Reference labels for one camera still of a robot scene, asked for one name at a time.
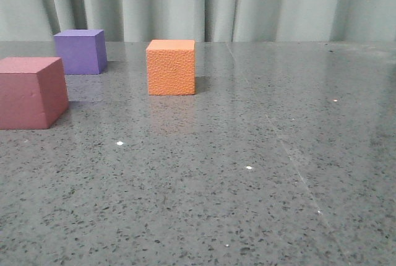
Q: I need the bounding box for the orange foam cube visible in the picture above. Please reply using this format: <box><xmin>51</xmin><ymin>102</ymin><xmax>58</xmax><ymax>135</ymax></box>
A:
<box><xmin>146</xmin><ymin>40</ymin><xmax>196</xmax><ymax>95</ymax></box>

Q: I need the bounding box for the purple foam cube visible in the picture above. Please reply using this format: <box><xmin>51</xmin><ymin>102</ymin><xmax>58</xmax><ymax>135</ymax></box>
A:
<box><xmin>54</xmin><ymin>29</ymin><xmax>107</xmax><ymax>75</ymax></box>

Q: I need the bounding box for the grey pleated curtain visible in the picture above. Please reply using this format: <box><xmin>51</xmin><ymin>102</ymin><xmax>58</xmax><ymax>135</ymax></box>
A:
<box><xmin>1</xmin><ymin>0</ymin><xmax>395</xmax><ymax>42</ymax></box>

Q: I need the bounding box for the red foam cube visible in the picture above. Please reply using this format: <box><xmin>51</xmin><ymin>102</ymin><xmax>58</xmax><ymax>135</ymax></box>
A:
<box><xmin>1</xmin><ymin>57</ymin><xmax>69</xmax><ymax>129</ymax></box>

